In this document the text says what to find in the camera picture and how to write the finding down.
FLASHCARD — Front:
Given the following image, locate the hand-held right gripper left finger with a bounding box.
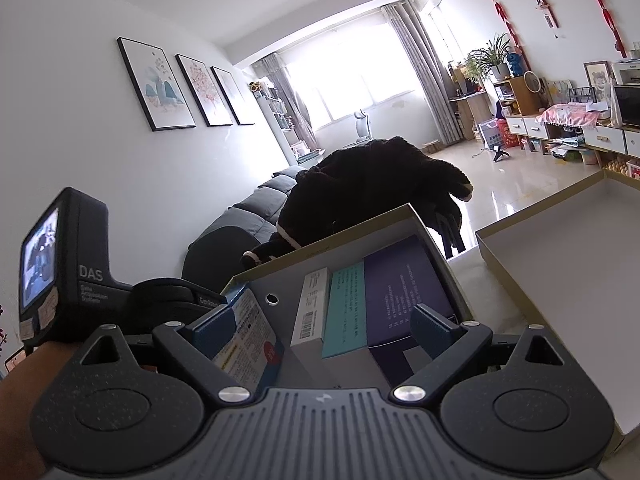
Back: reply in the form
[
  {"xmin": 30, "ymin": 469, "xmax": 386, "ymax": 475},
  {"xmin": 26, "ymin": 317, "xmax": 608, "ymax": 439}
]
[{"xmin": 80, "ymin": 306, "xmax": 253, "ymax": 405}]

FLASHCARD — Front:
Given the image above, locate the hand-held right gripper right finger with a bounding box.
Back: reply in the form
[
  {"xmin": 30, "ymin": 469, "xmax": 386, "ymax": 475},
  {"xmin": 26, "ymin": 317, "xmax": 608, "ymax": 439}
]
[{"xmin": 391, "ymin": 304, "xmax": 566, "ymax": 403}]

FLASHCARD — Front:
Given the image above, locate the blue white medicine box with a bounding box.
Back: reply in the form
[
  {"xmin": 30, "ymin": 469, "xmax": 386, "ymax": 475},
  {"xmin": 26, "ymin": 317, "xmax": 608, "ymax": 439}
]
[{"xmin": 210, "ymin": 285, "xmax": 286, "ymax": 396}]

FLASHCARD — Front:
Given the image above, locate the purple medicine box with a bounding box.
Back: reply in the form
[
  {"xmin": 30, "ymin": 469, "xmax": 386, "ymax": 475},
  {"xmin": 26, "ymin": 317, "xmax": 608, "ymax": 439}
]
[{"xmin": 364, "ymin": 235, "xmax": 457, "ymax": 386}]

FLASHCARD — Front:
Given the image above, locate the teal white medicine box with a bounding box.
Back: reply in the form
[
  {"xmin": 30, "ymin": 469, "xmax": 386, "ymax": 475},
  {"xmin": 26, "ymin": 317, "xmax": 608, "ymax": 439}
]
[{"xmin": 321, "ymin": 260, "xmax": 368, "ymax": 359}]

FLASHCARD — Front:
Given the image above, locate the white barcode medicine box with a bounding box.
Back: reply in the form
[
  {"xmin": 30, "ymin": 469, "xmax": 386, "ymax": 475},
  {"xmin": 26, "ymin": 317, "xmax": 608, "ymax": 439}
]
[{"xmin": 290, "ymin": 266, "xmax": 332, "ymax": 361}]

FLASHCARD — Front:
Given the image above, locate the tan cardboard storage box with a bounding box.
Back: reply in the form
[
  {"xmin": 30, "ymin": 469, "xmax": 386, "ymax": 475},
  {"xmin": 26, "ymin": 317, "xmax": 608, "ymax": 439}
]
[{"xmin": 220, "ymin": 203, "xmax": 481, "ymax": 396}]

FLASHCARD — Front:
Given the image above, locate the tan cardboard box lid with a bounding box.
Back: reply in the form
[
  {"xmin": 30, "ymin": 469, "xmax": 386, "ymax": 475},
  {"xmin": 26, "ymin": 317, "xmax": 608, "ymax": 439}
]
[{"xmin": 475, "ymin": 170, "xmax": 640, "ymax": 463}]

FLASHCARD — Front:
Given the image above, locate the grey sofa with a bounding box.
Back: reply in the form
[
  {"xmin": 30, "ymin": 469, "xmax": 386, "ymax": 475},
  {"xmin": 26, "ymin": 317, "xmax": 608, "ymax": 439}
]
[{"xmin": 232, "ymin": 165, "xmax": 310, "ymax": 243}]

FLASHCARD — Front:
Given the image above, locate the black fleece jacket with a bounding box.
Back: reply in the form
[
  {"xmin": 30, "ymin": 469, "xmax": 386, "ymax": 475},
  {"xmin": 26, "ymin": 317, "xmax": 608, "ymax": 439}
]
[{"xmin": 241, "ymin": 136, "xmax": 475, "ymax": 267}]

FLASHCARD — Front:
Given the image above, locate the framed blue landscape picture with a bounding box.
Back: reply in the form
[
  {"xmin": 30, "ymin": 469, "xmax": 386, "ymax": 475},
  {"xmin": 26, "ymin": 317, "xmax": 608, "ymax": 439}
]
[{"xmin": 116, "ymin": 36, "xmax": 197, "ymax": 132}]

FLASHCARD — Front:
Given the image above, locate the framed pink tree picture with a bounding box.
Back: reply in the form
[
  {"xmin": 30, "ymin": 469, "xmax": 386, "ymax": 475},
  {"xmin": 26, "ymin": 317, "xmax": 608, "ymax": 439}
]
[{"xmin": 175, "ymin": 53, "xmax": 235, "ymax": 127}]

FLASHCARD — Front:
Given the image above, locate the white office chair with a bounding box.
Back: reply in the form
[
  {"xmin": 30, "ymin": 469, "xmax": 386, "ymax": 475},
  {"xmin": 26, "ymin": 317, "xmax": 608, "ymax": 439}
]
[{"xmin": 352, "ymin": 109, "xmax": 373, "ymax": 141}]

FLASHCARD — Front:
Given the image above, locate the tall white shelf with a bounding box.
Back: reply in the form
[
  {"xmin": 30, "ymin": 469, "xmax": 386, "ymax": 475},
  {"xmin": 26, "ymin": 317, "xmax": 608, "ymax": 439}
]
[{"xmin": 255, "ymin": 87, "xmax": 296, "ymax": 161}]

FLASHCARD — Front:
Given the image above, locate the wooden computer desk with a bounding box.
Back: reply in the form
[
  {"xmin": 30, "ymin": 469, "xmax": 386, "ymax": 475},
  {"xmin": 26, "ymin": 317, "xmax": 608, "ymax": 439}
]
[{"xmin": 447, "ymin": 67, "xmax": 493, "ymax": 138}]

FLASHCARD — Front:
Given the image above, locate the framed pale abstract picture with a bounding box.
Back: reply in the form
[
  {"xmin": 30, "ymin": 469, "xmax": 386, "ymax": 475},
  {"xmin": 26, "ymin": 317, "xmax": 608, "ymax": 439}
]
[{"xmin": 210, "ymin": 66, "xmax": 256, "ymax": 126}]

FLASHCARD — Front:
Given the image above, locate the grey patterned curtain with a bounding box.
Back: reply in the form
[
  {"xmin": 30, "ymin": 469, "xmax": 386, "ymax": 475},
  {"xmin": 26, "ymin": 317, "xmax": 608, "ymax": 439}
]
[
  {"xmin": 260, "ymin": 52, "xmax": 318, "ymax": 148},
  {"xmin": 381, "ymin": 2, "xmax": 463, "ymax": 146}
]

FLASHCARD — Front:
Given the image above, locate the wooden shelf cabinet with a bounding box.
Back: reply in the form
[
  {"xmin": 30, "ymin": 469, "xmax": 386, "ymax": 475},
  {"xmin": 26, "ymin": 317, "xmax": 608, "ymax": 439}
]
[{"xmin": 492, "ymin": 77, "xmax": 546, "ymax": 118}]

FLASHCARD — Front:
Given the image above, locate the pink cloth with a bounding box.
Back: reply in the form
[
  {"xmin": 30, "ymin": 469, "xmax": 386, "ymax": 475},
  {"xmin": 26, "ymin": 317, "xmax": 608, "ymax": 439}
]
[{"xmin": 536, "ymin": 102, "xmax": 601, "ymax": 128}]

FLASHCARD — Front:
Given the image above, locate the white low cabinet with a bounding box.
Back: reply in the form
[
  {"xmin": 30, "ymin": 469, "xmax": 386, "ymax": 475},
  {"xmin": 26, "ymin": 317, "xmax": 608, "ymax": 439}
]
[{"xmin": 505, "ymin": 115, "xmax": 640, "ymax": 161}]

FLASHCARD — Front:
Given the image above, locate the potted green plant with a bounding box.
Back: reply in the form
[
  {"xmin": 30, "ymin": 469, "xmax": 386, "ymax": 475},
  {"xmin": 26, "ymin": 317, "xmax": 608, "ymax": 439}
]
[{"xmin": 467, "ymin": 32, "xmax": 516, "ymax": 81}]

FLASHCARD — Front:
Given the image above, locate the black microwave oven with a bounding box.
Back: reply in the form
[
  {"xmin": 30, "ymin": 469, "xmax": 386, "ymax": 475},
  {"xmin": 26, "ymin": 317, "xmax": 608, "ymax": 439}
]
[{"xmin": 612, "ymin": 85, "xmax": 640, "ymax": 128}]

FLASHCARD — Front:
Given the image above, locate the framed pencil portrait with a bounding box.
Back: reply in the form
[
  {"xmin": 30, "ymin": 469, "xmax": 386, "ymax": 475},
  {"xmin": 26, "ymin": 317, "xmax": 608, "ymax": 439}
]
[{"xmin": 584, "ymin": 60, "xmax": 616, "ymax": 101}]

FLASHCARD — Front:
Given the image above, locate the white printer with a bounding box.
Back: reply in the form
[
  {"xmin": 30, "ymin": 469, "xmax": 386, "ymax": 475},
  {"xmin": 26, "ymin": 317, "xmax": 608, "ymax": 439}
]
[{"xmin": 611, "ymin": 60, "xmax": 640, "ymax": 86}]

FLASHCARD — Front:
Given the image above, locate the red chili string ornament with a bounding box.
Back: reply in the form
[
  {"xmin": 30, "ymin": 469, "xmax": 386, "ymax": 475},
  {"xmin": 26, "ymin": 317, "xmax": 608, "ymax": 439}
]
[
  {"xmin": 470, "ymin": 0, "xmax": 523, "ymax": 56},
  {"xmin": 575, "ymin": 0, "xmax": 628, "ymax": 58}
]

